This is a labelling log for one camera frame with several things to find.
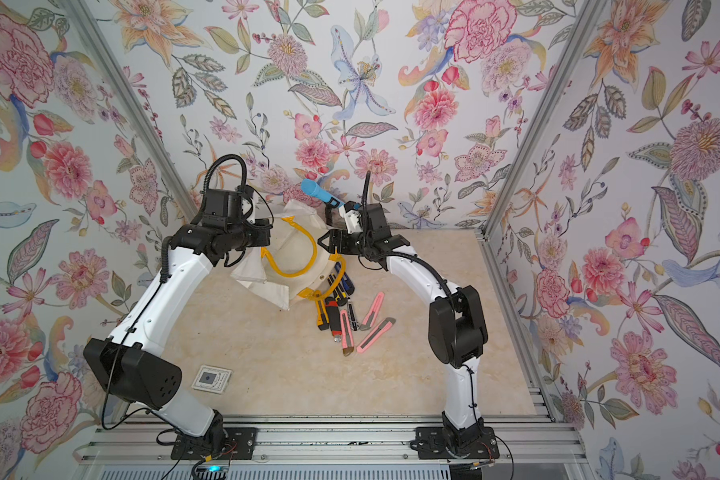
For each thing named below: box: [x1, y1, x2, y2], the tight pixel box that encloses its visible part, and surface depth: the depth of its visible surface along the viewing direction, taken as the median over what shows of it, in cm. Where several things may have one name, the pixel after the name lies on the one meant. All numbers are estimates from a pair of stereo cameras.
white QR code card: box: [191, 365, 233, 394], surface depth 84 cm
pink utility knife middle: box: [360, 291, 385, 330], surface depth 100 cm
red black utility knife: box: [325, 296, 342, 343], surface depth 98 cm
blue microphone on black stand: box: [300, 178, 345, 208], surface depth 95 cm
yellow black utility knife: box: [315, 299, 330, 331], surface depth 98 cm
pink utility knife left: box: [340, 309, 355, 357], surface depth 95 cm
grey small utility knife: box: [347, 303, 359, 331], surface depth 97 cm
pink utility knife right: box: [356, 317, 396, 354], surface depth 95 cm
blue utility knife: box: [341, 272, 355, 296], surface depth 106 cm
